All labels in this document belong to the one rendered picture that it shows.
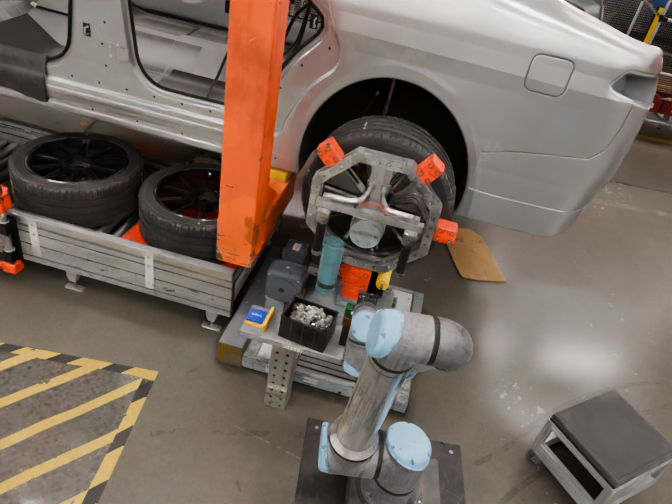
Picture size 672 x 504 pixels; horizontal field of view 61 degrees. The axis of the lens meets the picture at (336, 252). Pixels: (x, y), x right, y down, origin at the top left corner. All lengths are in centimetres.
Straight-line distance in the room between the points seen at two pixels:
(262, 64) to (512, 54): 101
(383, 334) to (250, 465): 132
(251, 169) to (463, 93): 95
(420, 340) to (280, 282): 148
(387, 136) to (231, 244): 80
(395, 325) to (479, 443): 157
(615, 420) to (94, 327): 240
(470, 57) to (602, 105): 57
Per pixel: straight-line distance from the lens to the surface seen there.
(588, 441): 258
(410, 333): 130
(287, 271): 270
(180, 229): 279
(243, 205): 234
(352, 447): 172
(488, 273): 379
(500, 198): 272
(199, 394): 269
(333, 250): 235
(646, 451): 270
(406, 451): 180
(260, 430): 258
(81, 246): 302
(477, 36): 247
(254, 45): 207
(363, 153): 225
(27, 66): 330
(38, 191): 313
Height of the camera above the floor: 209
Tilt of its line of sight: 36 degrees down
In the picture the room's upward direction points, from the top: 12 degrees clockwise
